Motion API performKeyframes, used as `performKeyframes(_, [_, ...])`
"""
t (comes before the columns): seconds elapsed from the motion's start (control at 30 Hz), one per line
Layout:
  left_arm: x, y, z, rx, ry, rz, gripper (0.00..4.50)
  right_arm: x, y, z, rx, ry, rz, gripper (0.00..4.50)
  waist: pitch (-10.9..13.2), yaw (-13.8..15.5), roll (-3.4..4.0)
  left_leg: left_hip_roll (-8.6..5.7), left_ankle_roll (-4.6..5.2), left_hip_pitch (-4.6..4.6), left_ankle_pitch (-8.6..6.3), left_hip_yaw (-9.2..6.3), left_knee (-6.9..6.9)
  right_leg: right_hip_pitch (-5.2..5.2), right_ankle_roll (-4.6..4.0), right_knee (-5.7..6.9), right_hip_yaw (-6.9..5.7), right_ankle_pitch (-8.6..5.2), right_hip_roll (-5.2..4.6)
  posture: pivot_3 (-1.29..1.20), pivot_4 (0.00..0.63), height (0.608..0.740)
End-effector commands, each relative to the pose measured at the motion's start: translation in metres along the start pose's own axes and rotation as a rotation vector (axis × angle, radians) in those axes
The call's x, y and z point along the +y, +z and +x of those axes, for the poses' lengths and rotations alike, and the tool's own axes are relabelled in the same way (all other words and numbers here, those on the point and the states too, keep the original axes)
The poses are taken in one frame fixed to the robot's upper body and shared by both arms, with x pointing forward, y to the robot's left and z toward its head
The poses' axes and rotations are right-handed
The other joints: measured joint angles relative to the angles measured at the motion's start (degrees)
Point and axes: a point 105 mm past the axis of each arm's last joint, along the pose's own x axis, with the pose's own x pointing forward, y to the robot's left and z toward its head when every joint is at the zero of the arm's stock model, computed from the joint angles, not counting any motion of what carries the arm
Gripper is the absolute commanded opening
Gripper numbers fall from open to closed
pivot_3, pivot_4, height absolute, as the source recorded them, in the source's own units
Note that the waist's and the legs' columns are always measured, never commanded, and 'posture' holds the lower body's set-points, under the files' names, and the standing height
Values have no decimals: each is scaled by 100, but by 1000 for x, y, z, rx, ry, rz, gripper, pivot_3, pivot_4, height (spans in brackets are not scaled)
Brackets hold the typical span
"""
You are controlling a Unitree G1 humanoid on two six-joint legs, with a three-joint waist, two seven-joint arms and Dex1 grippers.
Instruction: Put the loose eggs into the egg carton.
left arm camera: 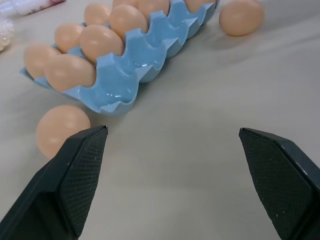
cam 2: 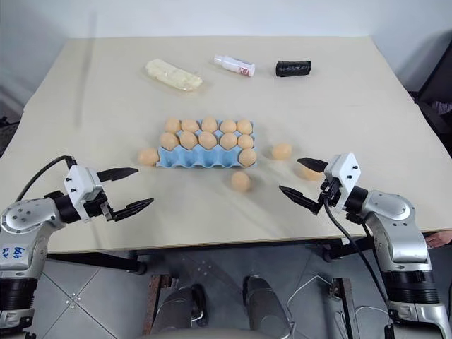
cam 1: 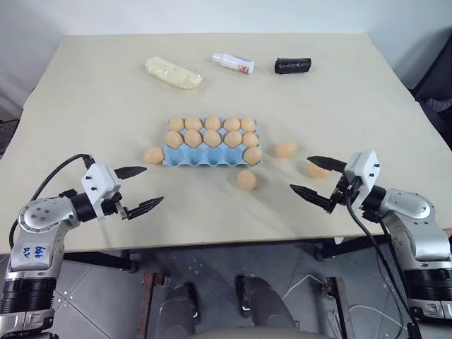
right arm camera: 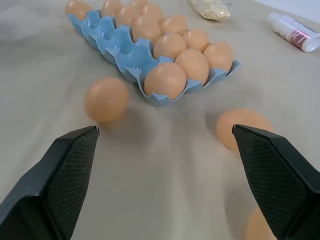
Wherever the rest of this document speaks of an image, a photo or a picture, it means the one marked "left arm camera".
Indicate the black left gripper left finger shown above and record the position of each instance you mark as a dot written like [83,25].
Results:
[75,180]

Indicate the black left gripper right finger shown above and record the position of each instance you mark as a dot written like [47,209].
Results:
[277,180]

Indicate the blue egg tray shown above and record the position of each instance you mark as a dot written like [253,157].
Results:
[130,67]

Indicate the beige egg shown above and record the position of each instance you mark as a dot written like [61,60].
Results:
[66,36]
[153,6]
[101,42]
[200,4]
[71,73]
[61,130]
[125,2]
[241,17]
[37,58]
[96,12]
[127,20]

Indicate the clear plastic bag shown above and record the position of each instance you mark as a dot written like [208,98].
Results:
[27,6]
[6,35]

